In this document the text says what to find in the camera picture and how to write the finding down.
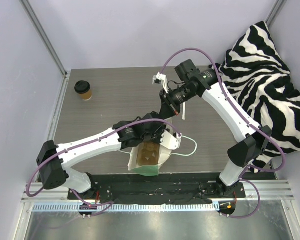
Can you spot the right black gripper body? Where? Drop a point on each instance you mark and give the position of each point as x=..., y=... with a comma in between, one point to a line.
x=168, y=98

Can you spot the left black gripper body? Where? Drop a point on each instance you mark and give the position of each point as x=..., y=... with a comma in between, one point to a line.
x=155, y=130

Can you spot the brown cardboard cup carrier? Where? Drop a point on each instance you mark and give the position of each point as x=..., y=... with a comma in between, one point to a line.
x=148, y=154

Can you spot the green paper gift bag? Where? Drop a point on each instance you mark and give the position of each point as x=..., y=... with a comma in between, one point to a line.
x=165, y=154

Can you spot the brown paper coffee cup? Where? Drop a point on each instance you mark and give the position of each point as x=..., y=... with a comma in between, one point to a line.
x=87, y=96

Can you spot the black plastic cup lid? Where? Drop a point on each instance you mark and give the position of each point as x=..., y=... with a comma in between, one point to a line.
x=82, y=87

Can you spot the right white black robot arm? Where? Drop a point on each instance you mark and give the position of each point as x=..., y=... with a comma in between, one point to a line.
x=252, y=138

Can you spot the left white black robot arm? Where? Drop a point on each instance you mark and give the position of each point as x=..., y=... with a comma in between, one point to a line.
x=55, y=161

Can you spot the white wrapped straw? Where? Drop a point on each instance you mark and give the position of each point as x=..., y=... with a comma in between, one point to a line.
x=184, y=111

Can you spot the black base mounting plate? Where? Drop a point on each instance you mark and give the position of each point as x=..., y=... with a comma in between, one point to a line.
x=164, y=189

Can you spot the zebra print blanket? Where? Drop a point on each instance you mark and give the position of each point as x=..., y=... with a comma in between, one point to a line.
x=259, y=80

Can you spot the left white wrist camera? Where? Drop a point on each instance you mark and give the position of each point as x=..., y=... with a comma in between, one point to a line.
x=170, y=140

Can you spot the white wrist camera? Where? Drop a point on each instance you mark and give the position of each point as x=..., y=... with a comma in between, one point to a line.
x=161, y=79
x=170, y=140

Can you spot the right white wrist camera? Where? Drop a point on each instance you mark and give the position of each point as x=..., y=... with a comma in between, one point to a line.
x=161, y=79

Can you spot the white slotted cable duct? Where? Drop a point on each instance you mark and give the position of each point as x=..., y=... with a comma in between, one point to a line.
x=123, y=208

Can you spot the aluminium frame rail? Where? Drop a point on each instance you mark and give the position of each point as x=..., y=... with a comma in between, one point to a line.
x=267, y=189

